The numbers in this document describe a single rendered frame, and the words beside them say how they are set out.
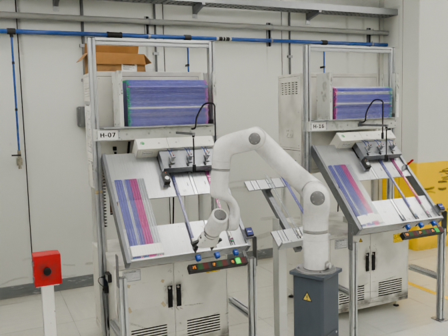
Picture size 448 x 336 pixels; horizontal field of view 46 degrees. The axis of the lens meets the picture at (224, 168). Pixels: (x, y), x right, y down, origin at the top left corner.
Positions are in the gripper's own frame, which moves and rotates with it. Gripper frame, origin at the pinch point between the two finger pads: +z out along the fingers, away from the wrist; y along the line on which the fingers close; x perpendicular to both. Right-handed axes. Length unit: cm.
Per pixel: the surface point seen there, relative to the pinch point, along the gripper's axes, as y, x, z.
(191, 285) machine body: 8, 3, 52
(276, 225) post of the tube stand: 56, 16, 15
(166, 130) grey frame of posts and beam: 1, 82, 1
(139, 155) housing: -17, 70, 7
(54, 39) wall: -42, 235, 61
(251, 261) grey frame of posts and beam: 33.0, -3.4, 16.6
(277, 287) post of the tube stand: 56, -12, 41
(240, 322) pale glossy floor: 55, -7, 105
